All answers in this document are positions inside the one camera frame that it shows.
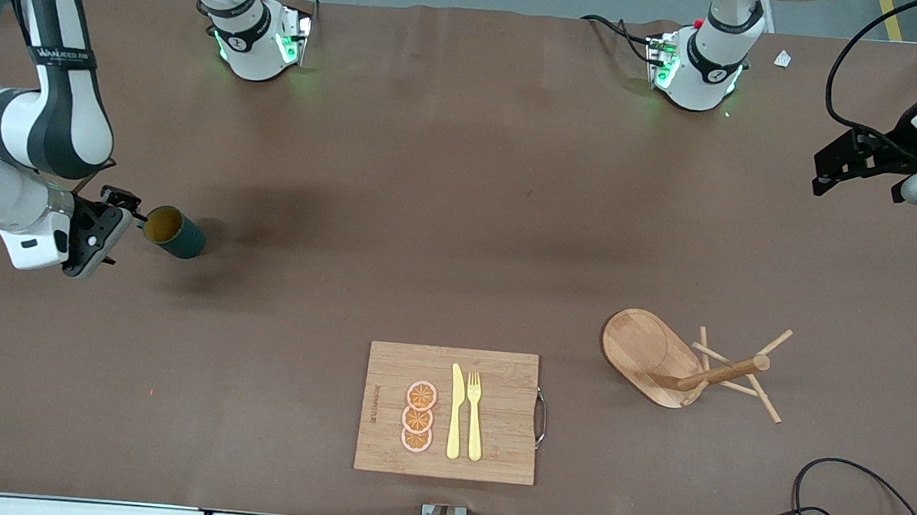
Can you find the dark teal cup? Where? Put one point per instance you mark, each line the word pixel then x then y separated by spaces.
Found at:
pixel 186 240

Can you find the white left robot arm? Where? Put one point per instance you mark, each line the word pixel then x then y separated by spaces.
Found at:
pixel 701 80

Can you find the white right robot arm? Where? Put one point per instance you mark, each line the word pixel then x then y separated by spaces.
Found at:
pixel 68 120

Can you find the white paper scrap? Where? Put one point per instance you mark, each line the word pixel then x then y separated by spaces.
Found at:
pixel 783 59

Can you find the wooden mug tree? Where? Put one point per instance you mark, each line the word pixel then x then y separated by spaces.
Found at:
pixel 648 346

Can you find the round orange slice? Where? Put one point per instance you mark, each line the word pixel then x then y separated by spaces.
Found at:
pixel 421 395

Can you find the yellow plastic knife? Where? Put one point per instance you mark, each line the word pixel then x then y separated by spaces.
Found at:
pixel 455 421

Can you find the yellow plastic fork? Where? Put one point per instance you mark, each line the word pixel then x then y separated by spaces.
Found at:
pixel 474 431

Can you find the wooden cutting board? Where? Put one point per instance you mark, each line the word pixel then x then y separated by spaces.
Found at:
pixel 503 425

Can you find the black right camera mount plate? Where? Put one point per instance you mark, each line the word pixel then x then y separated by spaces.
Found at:
pixel 95 241

